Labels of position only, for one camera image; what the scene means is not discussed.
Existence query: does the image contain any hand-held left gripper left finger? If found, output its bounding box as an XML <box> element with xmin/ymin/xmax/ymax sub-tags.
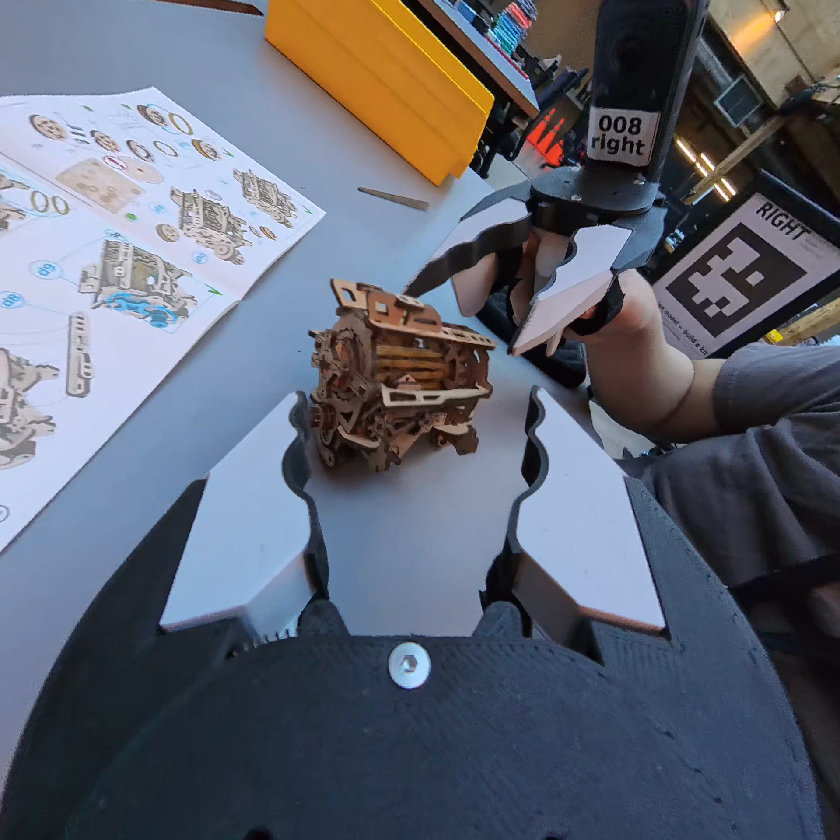
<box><xmin>159</xmin><ymin>390</ymin><xmax>330</xmax><ymax>643</ymax></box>

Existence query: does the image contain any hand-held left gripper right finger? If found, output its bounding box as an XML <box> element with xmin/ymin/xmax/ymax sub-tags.
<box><xmin>482</xmin><ymin>385</ymin><xmax>668</xmax><ymax>643</ymax></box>

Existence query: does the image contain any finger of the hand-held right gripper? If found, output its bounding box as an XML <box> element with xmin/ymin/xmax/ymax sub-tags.
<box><xmin>509</xmin><ymin>225</ymin><xmax>635</xmax><ymax>357</ymax></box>
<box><xmin>406</xmin><ymin>212</ymin><xmax>534</xmax><ymax>317</ymax></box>

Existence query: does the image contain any wooden mechanical model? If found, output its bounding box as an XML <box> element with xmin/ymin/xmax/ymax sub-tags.
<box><xmin>307</xmin><ymin>279</ymin><xmax>497</xmax><ymax>473</ymax></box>

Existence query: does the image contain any person's right hand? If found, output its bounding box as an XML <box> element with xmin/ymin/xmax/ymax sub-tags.
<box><xmin>563</xmin><ymin>270</ymin><xmax>691</xmax><ymax>389</ymax></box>

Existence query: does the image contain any thin wooden stick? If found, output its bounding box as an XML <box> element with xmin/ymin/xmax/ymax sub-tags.
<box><xmin>357</xmin><ymin>187</ymin><xmax>431</xmax><ymax>212</ymax></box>

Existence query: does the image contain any stack of colourful folded cloths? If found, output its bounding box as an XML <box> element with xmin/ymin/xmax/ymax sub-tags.
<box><xmin>489</xmin><ymin>0</ymin><xmax>540</xmax><ymax>63</ymax></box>

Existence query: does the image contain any black quilted wrist rest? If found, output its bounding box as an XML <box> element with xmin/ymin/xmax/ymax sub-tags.
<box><xmin>474</xmin><ymin>289</ymin><xmax>589</xmax><ymax>389</ymax></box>

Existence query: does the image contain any black-framed marker sign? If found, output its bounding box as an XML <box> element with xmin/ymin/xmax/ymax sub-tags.
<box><xmin>651</xmin><ymin>169</ymin><xmax>840</xmax><ymax>361</ymax></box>

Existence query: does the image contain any background desk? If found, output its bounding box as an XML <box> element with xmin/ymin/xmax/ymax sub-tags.
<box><xmin>420</xmin><ymin>0</ymin><xmax>542</xmax><ymax>119</ymax></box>

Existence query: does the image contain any yellow plastic bin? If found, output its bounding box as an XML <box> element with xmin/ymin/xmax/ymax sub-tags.
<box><xmin>264</xmin><ymin>0</ymin><xmax>495</xmax><ymax>188</ymax></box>

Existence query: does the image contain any person's grey shirt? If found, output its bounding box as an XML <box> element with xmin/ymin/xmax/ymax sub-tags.
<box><xmin>620</xmin><ymin>341</ymin><xmax>840</xmax><ymax>592</ymax></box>

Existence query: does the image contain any instruction booklet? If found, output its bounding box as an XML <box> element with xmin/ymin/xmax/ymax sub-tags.
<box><xmin>0</xmin><ymin>87</ymin><xmax>327</xmax><ymax>555</ymax></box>

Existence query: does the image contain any wall air conditioner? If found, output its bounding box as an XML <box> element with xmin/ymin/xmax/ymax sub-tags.
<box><xmin>714</xmin><ymin>74</ymin><xmax>767</xmax><ymax>130</ymax></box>

